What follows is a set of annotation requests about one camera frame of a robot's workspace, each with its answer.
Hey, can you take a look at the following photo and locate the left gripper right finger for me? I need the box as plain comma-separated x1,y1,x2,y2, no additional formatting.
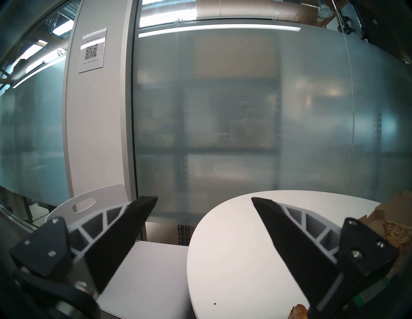
251,197,400,311

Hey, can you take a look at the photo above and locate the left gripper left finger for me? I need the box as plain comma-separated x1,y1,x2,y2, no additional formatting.
9,196,159,295

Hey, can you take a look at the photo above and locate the ham pineapple pizza slice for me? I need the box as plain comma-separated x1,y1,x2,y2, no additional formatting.
288,304,310,319

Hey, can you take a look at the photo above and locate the cheese pizza slice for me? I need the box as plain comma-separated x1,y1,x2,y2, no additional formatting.
382,220,412,250

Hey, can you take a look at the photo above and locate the open cardboard pizza box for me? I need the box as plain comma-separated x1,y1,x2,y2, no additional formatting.
357,190,412,280

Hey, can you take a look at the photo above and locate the white plastic chair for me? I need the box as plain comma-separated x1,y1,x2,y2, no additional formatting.
45,184,194,319

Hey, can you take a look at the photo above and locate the QR code paper sign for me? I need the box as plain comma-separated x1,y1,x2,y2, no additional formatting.
78,28,107,74

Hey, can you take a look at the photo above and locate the white pendant lamp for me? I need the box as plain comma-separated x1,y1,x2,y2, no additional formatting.
317,0,335,20

